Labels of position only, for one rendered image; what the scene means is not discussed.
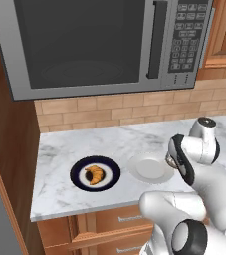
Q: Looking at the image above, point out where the stainless steel microwave oven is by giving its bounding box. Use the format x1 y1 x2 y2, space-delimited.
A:
0 0 216 102

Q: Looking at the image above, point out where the silver drawer handle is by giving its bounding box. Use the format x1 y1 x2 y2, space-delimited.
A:
117 214 144 223
115 246 146 255

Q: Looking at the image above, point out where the golden brown croissant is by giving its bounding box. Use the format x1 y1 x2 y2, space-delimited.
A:
84 164 105 186

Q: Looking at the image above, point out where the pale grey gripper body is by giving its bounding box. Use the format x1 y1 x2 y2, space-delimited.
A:
165 152 179 169

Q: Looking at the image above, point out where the dark glass microwave door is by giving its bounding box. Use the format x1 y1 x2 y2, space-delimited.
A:
0 0 172 102

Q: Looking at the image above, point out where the wooden wall cupboard door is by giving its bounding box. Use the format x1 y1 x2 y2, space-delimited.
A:
202 0 226 70

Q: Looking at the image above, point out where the dark grey microwave door handle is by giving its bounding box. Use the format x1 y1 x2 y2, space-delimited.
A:
145 0 169 81

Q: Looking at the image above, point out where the wooden base cupboard door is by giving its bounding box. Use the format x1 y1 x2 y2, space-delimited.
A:
37 215 79 255

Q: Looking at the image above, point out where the tall wooden cabinet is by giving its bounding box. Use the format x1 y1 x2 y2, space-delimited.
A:
0 0 47 255

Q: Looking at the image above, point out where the wooden drawer front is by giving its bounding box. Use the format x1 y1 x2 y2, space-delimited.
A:
96 231 156 255
95 204 153 234

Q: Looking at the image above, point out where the white plate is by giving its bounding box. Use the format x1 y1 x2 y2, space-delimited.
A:
127 151 175 184

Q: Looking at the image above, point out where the dark blue rimmed plate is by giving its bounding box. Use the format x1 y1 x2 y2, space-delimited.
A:
69 155 121 193

